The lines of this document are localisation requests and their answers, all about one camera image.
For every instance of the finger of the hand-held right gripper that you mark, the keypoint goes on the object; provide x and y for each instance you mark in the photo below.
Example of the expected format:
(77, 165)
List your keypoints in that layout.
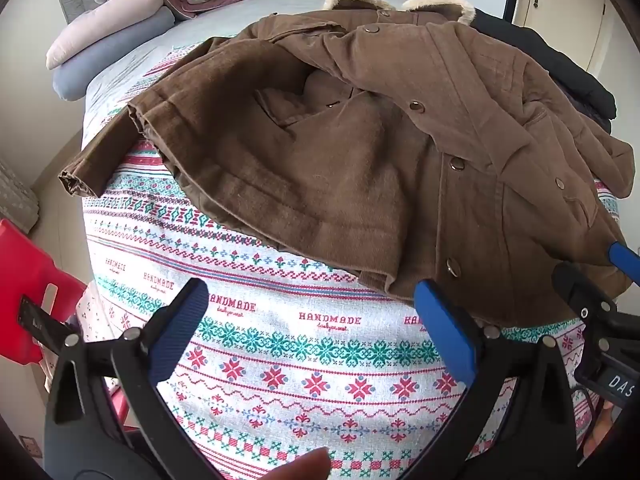
(624, 260)
(580, 290)

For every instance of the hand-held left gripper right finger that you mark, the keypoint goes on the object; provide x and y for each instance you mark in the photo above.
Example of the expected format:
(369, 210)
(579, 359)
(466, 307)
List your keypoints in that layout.
(445, 332)

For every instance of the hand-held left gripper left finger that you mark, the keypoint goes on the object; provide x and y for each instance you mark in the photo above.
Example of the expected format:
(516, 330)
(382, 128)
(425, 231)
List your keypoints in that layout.
(181, 330)

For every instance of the brown coat with fur collar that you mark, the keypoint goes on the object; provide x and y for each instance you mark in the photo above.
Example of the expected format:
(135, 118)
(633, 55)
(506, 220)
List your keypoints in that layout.
(350, 185)

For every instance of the person's right hand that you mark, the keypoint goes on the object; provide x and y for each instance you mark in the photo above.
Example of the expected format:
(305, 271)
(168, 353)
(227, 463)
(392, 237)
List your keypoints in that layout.
(602, 425)

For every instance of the person's left hand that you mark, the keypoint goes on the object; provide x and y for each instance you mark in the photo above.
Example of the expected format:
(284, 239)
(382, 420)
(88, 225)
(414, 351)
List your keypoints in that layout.
(302, 466)

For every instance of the patterned knit-print bedspread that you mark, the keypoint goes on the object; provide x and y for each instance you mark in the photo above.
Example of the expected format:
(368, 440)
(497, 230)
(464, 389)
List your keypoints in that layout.
(280, 340)

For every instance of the dark quilted jacket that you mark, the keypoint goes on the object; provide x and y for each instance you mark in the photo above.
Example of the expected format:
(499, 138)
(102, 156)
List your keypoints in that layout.
(592, 110)

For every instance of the red plastic stool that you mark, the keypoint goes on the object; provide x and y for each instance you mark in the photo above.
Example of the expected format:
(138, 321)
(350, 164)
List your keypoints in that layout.
(25, 260)

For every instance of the grey patterned fabric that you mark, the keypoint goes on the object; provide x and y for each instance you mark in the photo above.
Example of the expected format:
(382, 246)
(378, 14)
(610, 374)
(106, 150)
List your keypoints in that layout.
(15, 195)

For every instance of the black jacket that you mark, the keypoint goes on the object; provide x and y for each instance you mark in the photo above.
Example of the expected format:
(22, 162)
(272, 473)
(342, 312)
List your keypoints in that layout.
(550, 55)

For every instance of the cream door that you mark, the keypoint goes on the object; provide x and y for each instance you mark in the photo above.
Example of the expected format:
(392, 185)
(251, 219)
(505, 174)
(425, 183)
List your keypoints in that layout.
(565, 10)

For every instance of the blue pillow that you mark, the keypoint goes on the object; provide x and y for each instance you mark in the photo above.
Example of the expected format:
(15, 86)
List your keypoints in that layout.
(100, 66)

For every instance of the pink pillow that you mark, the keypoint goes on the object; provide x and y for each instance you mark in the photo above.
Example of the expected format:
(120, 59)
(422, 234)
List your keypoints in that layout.
(100, 30)

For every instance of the light grey bed sheet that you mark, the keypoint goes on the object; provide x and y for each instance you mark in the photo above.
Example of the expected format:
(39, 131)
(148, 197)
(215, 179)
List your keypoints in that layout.
(260, 10)

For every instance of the wall socket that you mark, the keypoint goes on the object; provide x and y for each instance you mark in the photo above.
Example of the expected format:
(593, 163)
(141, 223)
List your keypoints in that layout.
(30, 447)

